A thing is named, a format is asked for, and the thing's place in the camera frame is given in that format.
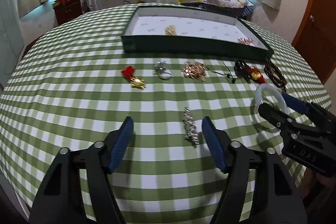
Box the white jade bangle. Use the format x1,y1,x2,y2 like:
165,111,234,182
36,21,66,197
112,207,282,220
255,84,288,114

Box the dark red bead bracelet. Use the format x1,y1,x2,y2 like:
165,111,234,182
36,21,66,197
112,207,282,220
264,58,288,93

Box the gold red tassel charm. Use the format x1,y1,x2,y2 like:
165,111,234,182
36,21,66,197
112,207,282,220
248,67,265,84

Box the black bead cord bracelet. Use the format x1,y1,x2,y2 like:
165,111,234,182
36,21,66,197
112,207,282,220
207,58,253,84

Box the silver rhinestone hair clip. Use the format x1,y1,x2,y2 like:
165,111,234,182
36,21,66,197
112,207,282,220
183,107,199,145

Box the gold turtle red flower charm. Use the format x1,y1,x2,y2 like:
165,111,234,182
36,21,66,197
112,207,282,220
121,66,146,89

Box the green jewelry tray box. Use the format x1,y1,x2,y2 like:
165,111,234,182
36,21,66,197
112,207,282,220
121,6,274,63

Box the brown wooden door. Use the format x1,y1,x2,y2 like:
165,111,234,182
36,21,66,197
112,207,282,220
292,0,335,84

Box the pink crystal brooch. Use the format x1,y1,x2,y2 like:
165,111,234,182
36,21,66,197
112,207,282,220
238,38,253,46

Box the green checkered tablecloth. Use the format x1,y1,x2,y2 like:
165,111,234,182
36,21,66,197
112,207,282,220
0,3,332,224

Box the pearl gold brooch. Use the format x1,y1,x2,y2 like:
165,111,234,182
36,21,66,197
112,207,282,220
165,25,177,36

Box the glass sliding wardrobe door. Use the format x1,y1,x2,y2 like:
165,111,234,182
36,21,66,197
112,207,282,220
0,0,25,90

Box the dark wooden nightstand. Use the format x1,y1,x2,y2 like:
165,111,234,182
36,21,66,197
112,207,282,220
52,0,83,25

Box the rose gold chain bracelet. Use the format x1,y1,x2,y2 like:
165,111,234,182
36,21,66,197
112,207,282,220
180,61,209,83

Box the silver pearl ring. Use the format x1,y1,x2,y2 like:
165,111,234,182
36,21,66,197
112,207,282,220
154,60,173,80

